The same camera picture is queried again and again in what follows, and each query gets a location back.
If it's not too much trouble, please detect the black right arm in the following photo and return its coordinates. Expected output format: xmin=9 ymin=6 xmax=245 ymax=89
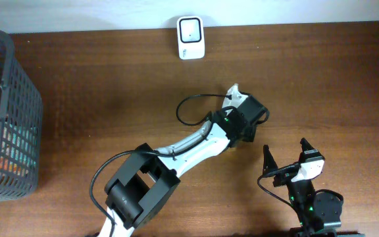
xmin=257 ymin=138 xmax=343 ymax=236

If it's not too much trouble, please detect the grey plastic mesh basket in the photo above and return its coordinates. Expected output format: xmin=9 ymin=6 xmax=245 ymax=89
xmin=0 ymin=31 xmax=43 ymax=201

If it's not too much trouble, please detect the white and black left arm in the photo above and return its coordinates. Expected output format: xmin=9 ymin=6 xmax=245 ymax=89
xmin=93 ymin=93 xmax=270 ymax=236

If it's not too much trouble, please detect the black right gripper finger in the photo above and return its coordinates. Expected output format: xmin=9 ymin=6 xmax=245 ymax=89
xmin=263 ymin=145 xmax=278 ymax=176
xmin=300 ymin=138 xmax=314 ymax=153

